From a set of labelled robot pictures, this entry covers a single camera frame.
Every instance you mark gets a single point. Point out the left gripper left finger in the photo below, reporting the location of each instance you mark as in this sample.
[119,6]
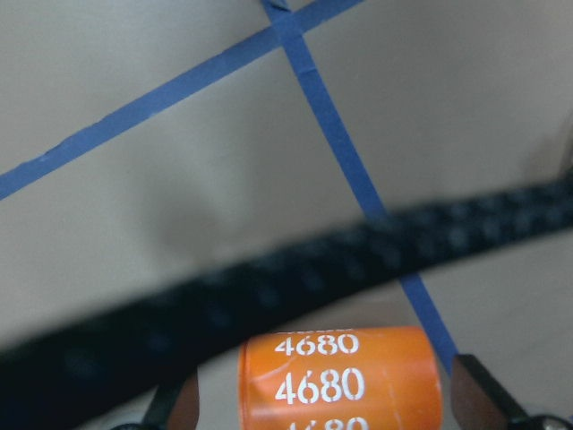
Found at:
[174,406]

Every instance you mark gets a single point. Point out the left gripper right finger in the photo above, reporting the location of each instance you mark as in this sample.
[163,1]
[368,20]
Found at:
[478,400]

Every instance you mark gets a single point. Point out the orange cylinder with 4680 print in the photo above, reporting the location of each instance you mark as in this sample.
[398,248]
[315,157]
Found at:
[369,378]

